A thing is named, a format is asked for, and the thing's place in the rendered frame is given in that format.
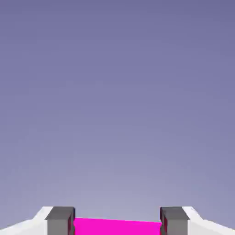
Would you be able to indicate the large magenta box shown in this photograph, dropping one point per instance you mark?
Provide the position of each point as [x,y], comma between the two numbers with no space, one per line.
[117,227]

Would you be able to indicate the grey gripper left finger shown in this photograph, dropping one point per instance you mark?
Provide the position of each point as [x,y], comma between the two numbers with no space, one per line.
[58,220]

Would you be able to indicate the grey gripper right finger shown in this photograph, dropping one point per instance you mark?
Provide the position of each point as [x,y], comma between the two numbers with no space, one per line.
[176,220]

